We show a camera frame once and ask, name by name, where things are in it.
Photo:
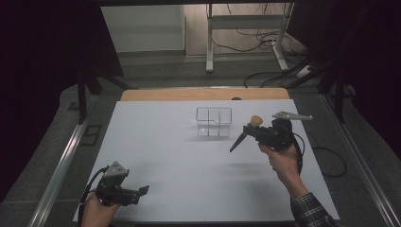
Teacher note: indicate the person's right hand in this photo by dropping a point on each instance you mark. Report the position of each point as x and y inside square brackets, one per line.
[283, 164]

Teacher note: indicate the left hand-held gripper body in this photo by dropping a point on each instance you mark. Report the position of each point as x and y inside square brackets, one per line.
[112, 189]

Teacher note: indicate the white power strip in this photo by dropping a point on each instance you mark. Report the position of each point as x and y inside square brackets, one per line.
[304, 71]

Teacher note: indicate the white metal desk frame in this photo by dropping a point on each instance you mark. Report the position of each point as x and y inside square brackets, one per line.
[209, 38]

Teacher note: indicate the aluminium floor rail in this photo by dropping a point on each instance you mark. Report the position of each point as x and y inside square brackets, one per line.
[359, 164]
[60, 170]

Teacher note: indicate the black curtain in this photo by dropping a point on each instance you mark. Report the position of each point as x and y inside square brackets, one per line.
[372, 63]
[41, 78]

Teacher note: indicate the clear acrylic organizer box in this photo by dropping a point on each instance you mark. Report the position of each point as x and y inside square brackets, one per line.
[213, 121]

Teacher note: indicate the black metal stand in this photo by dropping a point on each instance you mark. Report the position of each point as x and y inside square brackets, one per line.
[82, 101]
[339, 94]

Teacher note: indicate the white cabinet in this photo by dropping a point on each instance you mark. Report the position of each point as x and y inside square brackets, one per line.
[142, 28]

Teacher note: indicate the dark table grommet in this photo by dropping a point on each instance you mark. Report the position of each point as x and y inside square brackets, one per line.
[236, 98]

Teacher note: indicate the white table mat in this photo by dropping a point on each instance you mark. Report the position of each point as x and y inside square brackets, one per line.
[189, 164]

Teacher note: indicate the person's left hand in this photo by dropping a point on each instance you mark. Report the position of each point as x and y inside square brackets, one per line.
[97, 214]

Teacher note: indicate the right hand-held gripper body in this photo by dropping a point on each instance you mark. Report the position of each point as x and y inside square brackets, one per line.
[277, 134]

